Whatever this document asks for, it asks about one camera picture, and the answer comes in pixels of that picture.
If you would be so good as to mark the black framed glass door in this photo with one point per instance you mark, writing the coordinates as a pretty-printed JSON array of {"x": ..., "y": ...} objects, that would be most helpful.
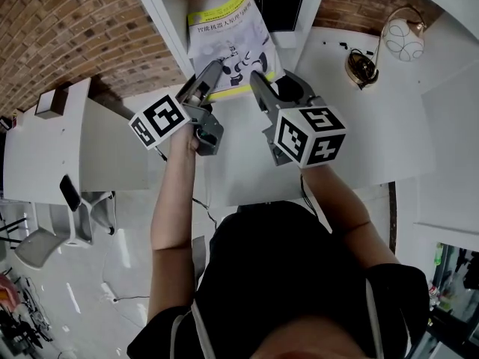
[{"x": 453, "y": 305}]

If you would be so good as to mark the gold lamp with white shade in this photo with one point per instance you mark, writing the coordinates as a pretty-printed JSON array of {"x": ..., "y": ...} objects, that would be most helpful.
[{"x": 404, "y": 39}]

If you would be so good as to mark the person's black shirt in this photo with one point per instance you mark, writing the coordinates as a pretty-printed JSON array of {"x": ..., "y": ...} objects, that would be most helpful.
[{"x": 280, "y": 267}]

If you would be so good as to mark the white office chair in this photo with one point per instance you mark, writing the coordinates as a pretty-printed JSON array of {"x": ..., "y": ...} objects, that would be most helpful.
[{"x": 37, "y": 247}]

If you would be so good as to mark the person's left forearm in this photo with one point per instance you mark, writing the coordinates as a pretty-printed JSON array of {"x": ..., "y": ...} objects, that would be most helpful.
[{"x": 176, "y": 200}]

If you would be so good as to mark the white desk with drawers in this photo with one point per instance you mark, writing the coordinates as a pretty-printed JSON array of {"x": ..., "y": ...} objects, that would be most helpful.
[{"x": 374, "y": 125}]

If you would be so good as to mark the white shelf unit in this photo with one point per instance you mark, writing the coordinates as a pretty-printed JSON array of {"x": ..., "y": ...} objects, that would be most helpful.
[{"x": 168, "y": 9}]

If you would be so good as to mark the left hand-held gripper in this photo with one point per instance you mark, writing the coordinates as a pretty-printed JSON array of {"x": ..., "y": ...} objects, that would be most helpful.
[{"x": 161, "y": 120}]

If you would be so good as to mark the black phone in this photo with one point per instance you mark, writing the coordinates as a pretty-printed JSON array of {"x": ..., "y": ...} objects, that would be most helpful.
[{"x": 70, "y": 193}]

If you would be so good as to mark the yellow and white book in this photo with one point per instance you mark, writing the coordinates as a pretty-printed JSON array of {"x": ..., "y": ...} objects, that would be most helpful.
[{"x": 232, "y": 32}]

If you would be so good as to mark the black floor edge strip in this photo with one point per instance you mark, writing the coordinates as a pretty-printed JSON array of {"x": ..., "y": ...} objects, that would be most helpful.
[{"x": 392, "y": 219}]

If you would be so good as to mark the person's face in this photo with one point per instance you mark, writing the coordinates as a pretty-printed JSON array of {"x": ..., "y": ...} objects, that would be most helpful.
[{"x": 314, "y": 340}]

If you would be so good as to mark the small black object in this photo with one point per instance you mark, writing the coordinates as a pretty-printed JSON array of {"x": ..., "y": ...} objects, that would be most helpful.
[{"x": 343, "y": 45}]

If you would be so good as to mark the black pen holder box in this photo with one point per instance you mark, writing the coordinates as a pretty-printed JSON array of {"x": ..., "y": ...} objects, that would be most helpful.
[{"x": 280, "y": 13}]

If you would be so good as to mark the person's right forearm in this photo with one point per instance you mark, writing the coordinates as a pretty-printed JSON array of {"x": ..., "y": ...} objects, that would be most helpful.
[{"x": 333, "y": 196}]

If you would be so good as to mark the black stand legs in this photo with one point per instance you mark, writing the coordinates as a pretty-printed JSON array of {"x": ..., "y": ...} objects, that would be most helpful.
[{"x": 11, "y": 234}]

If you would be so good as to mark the green bottle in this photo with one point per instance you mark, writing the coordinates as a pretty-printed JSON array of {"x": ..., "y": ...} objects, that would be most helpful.
[{"x": 438, "y": 254}]

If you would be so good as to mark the person's left hand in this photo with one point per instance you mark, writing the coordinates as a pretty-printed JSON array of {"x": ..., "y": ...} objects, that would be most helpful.
[{"x": 183, "y": 142}]

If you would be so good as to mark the red label bottle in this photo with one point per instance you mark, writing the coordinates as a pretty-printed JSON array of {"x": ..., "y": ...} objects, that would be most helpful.
[{"x": 434, "y": 294}]

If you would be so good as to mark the brown and white box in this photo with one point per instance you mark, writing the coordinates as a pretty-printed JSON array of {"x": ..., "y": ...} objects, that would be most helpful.
[{"x": 46, "y": 105}]

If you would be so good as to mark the white power strip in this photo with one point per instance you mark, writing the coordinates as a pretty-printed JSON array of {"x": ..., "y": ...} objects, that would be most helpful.
[{"x": 109, "y": 292}]

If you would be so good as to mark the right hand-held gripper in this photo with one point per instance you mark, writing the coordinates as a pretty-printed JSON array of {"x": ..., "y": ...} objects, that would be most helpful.
[{"x": 310, "y": 137}]

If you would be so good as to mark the plain white side table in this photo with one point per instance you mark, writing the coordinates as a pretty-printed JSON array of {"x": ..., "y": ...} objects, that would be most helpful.
[{"x": 37, "y": 163}]

